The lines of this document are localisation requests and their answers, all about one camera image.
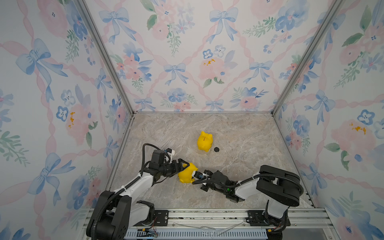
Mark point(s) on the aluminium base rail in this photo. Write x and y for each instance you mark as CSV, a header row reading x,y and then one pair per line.
x,y
230,224

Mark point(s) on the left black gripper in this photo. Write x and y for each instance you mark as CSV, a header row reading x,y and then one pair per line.
x,y
177,169

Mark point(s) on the left aluminium corner post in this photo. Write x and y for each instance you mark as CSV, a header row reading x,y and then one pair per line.
x,y
95,34

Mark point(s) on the right aluminium corner post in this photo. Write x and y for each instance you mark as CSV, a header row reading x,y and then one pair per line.
x,y
312,47

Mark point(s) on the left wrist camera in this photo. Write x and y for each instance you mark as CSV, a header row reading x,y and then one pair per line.
x,y
169,155

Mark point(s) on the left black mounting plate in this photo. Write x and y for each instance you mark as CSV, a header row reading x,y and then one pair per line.
x,y
159,218

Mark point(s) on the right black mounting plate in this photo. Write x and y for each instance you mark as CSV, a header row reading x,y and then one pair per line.
x,y
260,218

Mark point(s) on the black mounting plate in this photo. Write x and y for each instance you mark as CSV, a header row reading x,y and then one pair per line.
x,y
159,218
260,218

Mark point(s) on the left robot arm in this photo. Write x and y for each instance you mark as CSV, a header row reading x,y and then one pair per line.
x,y
117,211

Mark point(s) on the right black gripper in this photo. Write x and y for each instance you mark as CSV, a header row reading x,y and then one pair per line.
x,y
203,188

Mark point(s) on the yellow piggy bank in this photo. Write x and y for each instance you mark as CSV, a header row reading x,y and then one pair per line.
x,y
205,141
189,175

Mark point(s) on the aluminium corner post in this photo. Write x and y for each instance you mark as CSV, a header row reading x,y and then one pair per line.
x,y
95,34
312,47

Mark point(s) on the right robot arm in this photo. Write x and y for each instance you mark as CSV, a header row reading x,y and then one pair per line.
x,y
282,187

